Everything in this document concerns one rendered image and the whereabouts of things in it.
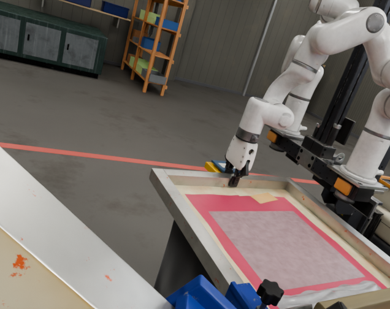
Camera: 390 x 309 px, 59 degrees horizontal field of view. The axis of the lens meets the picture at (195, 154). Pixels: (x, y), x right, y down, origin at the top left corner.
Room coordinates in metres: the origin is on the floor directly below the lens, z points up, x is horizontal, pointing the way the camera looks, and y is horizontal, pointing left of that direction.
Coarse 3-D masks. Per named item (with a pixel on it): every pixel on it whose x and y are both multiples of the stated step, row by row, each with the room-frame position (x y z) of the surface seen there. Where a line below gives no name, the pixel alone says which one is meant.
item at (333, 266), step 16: (256, 208) 0.99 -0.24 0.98; (272, 208) 1.03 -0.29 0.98; (288, 208) 1.07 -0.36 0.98; (272, 224) 0.92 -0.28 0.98; (288, 224) 0.96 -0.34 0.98; (304, 224) 0.99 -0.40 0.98; (288, 240) 0.86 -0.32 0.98; (304, 240) 0.89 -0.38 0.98; (320, 240) 0.92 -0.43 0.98; (304, 256) 0.81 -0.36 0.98; (320, 256) 0.83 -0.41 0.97; (336, 256) 0.86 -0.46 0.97; (320, 272) 0.76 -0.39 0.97; (336, 272) 0.78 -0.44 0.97; (352, 272) 0.81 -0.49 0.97; (368, 272) 0.83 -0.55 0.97; (384, 288) 0.78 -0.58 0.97
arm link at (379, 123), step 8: (376, 96) 1.19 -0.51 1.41; (384, 96) 1.15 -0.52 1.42; (376, 104) 1.17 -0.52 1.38; (384, 104) 1.13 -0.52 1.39; (376, 112) 1.16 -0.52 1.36; (384, 112) 1.13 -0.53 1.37; (368, 120) 1.17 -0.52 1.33; (376, 120) 1.15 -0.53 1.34; (384, 120) 1.15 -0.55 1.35; (368, 128) 1.15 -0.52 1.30; (376, 128) 1.13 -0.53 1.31; (384, 128) 1.13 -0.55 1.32; (384, 136) 1.12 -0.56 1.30
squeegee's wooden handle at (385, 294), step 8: (352, 296) 0.55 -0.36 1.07; (360, 296) 0.56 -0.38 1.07; (368, 296) 0.57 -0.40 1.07; (376, 296) 0.58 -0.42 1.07; (384, 296) 0.59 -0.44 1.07; (320, 304) 0.50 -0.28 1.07; (328, 304) 0.51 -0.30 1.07; (344, 304) 0.52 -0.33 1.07; (352, 304) 0.53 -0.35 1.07; (360, 304) 0.54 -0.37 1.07; (368, 304) 0.55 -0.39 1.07; (376, 304) 0.56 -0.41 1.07; (384, 304) 0.57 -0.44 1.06
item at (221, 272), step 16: (160, 176) 0.93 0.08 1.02; (176, 176) 0.97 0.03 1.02; (192, 176) 1.00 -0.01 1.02; (208, 176) 1.04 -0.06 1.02; (224, 176) 1.08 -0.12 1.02; (256, 176) 1.17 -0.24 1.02; (272, 176) 1.23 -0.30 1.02; (160, 192) 0.88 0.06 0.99; (176, 192) 0.86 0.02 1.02; (288, 192) 1.21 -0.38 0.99; (304, 192) 1.17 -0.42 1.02; (176, 208) 0.79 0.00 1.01; (320, 208) 1.08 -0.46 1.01; (192, 224) 0.73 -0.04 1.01; (336, 224) 1.02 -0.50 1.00; (192, 240) 0.70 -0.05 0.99; (208, 240) 0.69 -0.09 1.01; (352, 240) 0.96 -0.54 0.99; (368, 240) 0.95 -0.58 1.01; (208, 256) 0.64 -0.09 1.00; (224, 256) 0.65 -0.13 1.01; (368, 256) 0.90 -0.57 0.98; (384, 256) 0.89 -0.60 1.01; (208, 272) 0.62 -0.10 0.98; (224, 272) 0.59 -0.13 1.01; (384, 272) 0.85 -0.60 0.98; (224, 288) 0.57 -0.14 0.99
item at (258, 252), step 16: (208, 208) 0.90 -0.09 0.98; (224, 208) 0.93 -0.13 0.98; (240, 208) 0.96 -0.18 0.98; (208, 224) 0.81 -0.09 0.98; (224, 224) 0.84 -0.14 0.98; (240, 224) 0.86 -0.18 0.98; (256, 224) 0.89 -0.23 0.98; (224, 240) 0.76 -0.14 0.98; (240, 240) 0.79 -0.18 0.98; (256, 240) 0.81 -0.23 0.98; (272, 240) 0.84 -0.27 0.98; (240, 256) 0.72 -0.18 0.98; (256, 256) 0.74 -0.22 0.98; (272, 256) 0.76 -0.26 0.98; (288, 256) 0.78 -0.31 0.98; (256, 272) 0.68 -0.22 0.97; (272, 272) 0.70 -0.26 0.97; (288, 272) 0.72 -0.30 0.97; (304, 272) 0.74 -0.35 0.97; (256, 288) 0.62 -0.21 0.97; (288, 288) 0.66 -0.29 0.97; (304, 288) 0.68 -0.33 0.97; (320, 288) 0.70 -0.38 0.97
